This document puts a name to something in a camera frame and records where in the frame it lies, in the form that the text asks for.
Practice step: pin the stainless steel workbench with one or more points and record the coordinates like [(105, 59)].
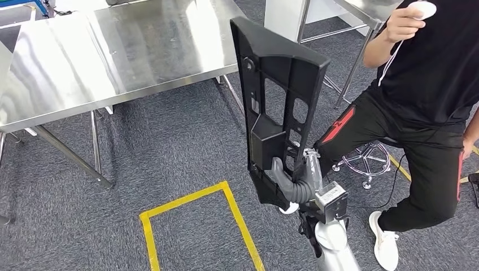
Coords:
[(112, 56)]

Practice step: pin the steel table with white panel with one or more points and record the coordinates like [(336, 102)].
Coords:
[(3, 63), (280, 18)]

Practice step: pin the black plastic car part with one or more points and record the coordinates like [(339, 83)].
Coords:
[(277, 48)]

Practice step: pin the person's right forearm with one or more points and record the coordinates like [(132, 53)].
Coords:
[(378, 50)]

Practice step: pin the person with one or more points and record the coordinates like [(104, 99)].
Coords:
[(430, 74)]

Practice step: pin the blue metal cart frame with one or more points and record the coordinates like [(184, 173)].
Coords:
[(22, 3)]

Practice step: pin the chrome stool with black seat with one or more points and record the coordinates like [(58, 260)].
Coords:
[(368, 164)]

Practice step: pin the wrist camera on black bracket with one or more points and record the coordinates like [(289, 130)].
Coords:
[(331, 200)]

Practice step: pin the person's left forearm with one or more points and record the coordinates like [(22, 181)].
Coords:
[(473, 127)]

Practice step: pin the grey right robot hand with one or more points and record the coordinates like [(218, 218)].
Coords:
[(305, 187)]

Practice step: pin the person's left hand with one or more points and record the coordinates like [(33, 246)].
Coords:
[(467, 149)]

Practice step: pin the person's right hand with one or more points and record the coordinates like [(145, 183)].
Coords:
[(402, 24)]

